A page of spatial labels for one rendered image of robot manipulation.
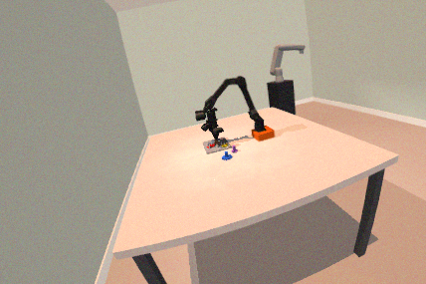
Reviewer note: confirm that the blue gear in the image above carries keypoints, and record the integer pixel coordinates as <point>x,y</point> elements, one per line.
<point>226,156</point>

